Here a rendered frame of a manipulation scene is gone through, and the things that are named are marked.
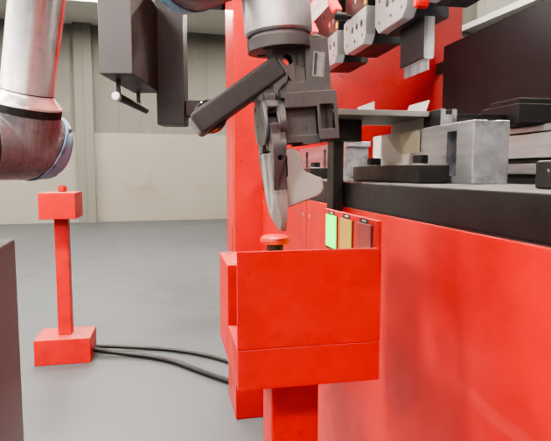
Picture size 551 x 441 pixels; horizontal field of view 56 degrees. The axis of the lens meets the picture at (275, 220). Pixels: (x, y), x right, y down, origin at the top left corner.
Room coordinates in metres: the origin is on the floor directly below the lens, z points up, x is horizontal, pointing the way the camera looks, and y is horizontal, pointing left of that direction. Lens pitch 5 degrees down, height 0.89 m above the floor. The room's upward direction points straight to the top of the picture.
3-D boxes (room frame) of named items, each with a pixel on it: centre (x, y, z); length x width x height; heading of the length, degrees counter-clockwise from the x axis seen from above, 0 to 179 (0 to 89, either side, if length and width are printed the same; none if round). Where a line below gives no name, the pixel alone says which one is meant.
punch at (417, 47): (1.02, -0.27, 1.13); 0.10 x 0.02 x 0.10; 11
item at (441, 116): (0.99, -0.28, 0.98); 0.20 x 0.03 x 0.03; 11
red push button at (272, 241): (0.69, 0.00, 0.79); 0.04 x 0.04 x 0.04
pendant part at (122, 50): (2.11, 0.57, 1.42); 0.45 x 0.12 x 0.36; 0
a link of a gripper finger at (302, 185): (0.58, -0.02, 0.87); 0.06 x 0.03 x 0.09; 101
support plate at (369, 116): (0.99, -0.12, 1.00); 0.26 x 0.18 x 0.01; 101
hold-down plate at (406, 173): (0.97, -0.22, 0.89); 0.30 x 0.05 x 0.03; 11
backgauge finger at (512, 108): (1.05, -0.43, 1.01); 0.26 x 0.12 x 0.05; 101
